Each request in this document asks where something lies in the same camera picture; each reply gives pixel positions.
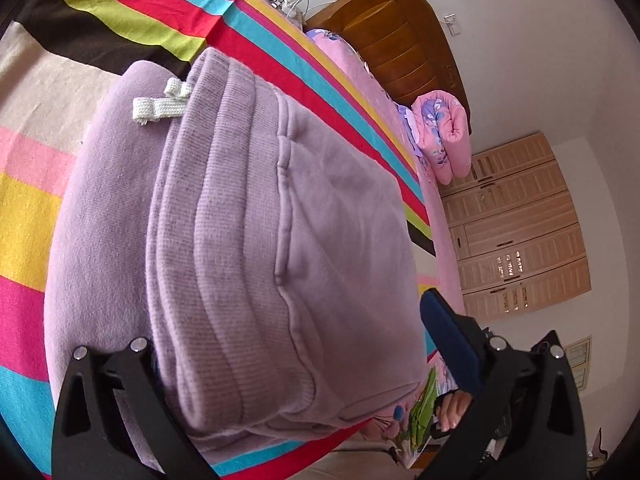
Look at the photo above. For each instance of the green and pink printed cloth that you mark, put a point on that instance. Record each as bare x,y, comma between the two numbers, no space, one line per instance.
420,410

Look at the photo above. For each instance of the wooden headboard with curved slats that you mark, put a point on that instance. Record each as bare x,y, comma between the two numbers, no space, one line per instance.
400,35

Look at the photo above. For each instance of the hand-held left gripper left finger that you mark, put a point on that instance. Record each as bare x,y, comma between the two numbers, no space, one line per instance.
135,371

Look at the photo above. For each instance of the rolled pink floral quilt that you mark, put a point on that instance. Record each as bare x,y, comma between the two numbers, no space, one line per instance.
445,130

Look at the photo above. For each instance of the light wooden wardrobe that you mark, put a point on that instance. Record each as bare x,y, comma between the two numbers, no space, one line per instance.
515,235

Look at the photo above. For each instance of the framed wall picture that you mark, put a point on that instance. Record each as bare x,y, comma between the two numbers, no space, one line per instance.
580,362

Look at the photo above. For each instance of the light purple pants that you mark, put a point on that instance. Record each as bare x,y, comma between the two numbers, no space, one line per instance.
250,235

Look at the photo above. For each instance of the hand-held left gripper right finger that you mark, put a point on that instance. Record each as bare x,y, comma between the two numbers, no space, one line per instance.
450,346

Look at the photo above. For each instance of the white wall socket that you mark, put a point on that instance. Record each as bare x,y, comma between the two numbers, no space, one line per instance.
452,24

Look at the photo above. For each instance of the person's right hand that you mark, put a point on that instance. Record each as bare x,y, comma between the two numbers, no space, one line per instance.
452,407

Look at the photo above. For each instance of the white power strip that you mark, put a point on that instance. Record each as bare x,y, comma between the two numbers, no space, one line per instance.
292,6

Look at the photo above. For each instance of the rainbow striped bed sheet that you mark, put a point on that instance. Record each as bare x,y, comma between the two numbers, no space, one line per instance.
30,200

